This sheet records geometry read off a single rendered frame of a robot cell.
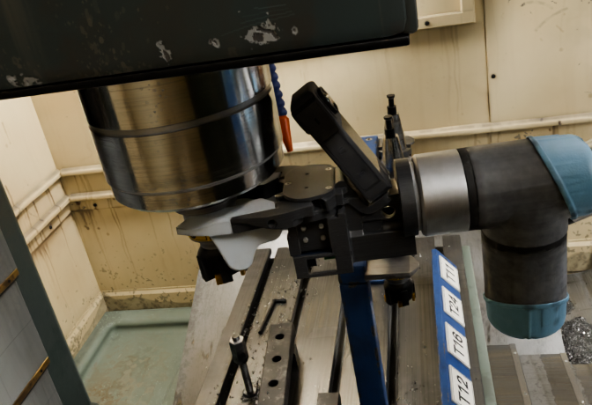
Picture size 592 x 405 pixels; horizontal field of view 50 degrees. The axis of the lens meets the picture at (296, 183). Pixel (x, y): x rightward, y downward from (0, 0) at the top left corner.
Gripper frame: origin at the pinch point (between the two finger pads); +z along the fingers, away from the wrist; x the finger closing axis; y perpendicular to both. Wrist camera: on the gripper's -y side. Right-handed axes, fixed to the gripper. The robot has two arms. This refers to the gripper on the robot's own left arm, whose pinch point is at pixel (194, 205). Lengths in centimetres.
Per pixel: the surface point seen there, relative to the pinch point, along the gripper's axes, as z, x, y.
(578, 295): -65, 84, 79
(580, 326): -61, 72, 78
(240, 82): -7.6, -5.1, -12.1
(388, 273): -17.3, 19.4, 22.8
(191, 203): -2.2, -7.8, -3.8
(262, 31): -11.2, -13.8, -17.3
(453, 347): -27, 35, 50
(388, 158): -20, 47, 18
